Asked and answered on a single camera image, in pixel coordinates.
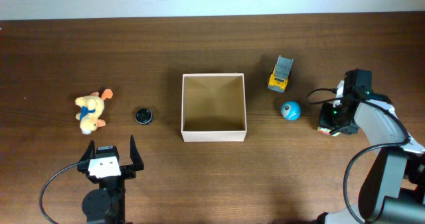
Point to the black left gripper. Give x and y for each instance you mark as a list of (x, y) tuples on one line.
[(130, 171)]

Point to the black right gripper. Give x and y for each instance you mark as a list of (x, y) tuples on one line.
[(332, 119)]

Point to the colourful puzzle cube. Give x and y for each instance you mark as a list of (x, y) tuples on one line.
[(327, 131)]

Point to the blue ball toy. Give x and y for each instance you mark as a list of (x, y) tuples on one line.
[(291, 110)]

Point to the beige cardboard box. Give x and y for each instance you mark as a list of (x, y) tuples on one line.
[(213, 107)]

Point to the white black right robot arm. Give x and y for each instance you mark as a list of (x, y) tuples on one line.
[(393, 191)]

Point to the yellow grey toy truck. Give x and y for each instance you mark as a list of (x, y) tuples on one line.
[(280, 74)]

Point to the black round lid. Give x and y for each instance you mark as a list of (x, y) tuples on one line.
[(144, 116)]

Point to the yellow plush duck toy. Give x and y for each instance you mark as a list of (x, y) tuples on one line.
[(91, 108)]

